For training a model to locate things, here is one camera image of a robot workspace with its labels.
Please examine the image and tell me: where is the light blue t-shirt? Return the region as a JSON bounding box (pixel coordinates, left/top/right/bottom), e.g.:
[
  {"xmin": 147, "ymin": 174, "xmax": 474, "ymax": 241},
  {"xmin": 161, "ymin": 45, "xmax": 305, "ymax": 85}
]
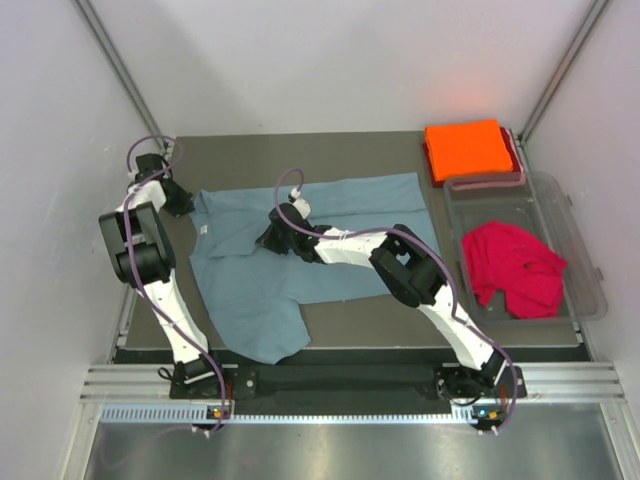
[{"xmin": 190, "ymin": 173, "xmax": 439, "ymax": 364}]

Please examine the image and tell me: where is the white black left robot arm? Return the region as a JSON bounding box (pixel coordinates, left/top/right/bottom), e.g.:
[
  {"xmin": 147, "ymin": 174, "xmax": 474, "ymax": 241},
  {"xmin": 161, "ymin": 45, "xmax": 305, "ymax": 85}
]
[{"xmin": 99, "ymin": 153, "xmax": 227, "ymax": 397}]

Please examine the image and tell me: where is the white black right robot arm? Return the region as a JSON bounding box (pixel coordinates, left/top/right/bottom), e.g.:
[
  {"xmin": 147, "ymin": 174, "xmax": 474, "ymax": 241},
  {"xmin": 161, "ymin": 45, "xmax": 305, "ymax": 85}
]
[{"xmin": 256, "ymin": 197, "xmax": 519, "ymax": 396}]

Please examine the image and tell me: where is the folded orange t-shirt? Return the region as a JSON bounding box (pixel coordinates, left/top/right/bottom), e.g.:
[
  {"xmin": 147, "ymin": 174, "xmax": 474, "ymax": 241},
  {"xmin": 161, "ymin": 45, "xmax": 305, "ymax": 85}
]
[{"xmin": 424, "ymin": 119, "xmax": 514, "ymax": 185}]

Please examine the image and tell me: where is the crumpled red t-shirt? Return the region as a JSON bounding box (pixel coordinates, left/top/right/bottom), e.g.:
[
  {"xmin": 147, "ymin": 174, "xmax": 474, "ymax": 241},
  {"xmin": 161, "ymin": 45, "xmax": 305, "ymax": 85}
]
[{"xmin": 462, "ymin": 221, "xmax": 568, "ymax": 319}]

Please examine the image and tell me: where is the folded pink t-shirt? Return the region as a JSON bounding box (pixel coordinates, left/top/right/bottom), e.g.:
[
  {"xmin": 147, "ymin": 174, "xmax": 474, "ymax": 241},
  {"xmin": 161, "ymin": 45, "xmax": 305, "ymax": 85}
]
[{"xmin": 445, "ymin": 145, "xmax": 526, "ymax": 191}]

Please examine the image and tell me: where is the clear plastic bin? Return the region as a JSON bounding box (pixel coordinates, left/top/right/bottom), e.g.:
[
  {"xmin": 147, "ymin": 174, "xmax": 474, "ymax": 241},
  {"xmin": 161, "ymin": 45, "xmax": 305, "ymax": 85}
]
[{"xmin": 444, "ymin": 172, "xmax": 608, "ymax": 325}]

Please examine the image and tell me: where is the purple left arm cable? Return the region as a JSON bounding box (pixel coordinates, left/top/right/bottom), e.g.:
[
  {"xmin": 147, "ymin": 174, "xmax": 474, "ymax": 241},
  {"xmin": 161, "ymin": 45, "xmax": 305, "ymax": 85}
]
[{"xmin": 124, "ymin": 134, "xmax": 236, "ymax": 441}]

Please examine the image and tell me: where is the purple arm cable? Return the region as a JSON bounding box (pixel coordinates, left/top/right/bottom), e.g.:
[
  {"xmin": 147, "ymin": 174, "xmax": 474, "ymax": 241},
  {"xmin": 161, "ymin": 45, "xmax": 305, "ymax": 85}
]
[
  {"xmin": 124, "ymin": 134, "xmax": 236, "ymax": 441},
  {"xmin": 274, "ymin": 168, "xmax": 521, "ymax": 436}
]

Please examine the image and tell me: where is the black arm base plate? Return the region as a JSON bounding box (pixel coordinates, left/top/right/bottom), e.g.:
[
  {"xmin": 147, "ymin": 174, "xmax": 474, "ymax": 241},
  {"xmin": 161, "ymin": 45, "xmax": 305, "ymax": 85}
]
[{"xmin": 223, "ymin": 364, "xmax": 527, "ymax": 401}]

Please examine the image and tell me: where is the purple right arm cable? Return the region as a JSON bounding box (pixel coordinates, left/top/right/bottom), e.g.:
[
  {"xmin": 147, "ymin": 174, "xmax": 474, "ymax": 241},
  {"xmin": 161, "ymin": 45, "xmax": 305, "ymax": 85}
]
[{"xmin": 274, "ymin": 168, "xmax": 521, "ymax": 436}]

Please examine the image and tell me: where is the grey aluminium frame rail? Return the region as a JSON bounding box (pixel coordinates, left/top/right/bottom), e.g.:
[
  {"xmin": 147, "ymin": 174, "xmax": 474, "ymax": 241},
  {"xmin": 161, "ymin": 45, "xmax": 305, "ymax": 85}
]
[{"xmin": 80, "ymin": 362, "xmax": 625, "ymax": 403}]

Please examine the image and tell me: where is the left vertical frame post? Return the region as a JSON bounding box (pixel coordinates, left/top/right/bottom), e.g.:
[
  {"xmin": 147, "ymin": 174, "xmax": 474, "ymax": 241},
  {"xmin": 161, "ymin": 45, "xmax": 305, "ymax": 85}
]
[{"xmin": 71, "ymin": 0, "xmax": 168, "ymax": 150}]

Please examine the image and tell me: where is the vertical frame post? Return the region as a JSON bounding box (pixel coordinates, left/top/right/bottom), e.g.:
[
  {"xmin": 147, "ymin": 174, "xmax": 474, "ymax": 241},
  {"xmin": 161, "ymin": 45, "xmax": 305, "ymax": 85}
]
[
  {"xmin": 71, "ymin": 0, "xmax": 168, "ymax": 150},
  {"xmin": 517, "ymin": 0, "xmax": 613, "ymax": 147}
]

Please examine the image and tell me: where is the slotted grey cable duct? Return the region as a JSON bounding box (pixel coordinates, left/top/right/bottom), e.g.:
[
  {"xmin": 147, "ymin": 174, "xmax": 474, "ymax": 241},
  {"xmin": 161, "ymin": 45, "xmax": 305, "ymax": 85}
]
[{"xmin": 100, "ymin": 404, "xmax": 500, "ymax": 426}]

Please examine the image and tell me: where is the right vertical frame post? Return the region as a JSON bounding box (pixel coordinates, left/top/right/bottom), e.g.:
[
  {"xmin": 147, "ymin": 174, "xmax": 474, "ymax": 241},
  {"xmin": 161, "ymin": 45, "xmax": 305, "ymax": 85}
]
[{"xmin": 517, "ymin": 0, "xmax": 613, "ymax": 147}]

